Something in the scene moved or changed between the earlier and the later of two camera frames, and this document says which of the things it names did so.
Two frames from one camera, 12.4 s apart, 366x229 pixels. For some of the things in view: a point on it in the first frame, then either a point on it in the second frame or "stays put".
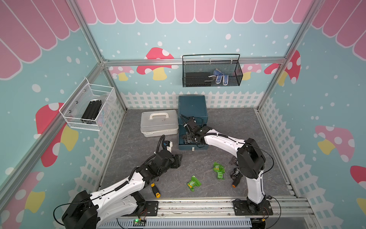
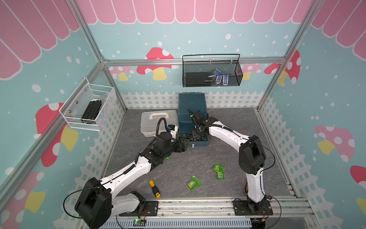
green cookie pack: (219, 169) stays put
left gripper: (176, 161) → (178, 143)
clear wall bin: (87, 107) stays put
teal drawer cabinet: (195, 106) stays put
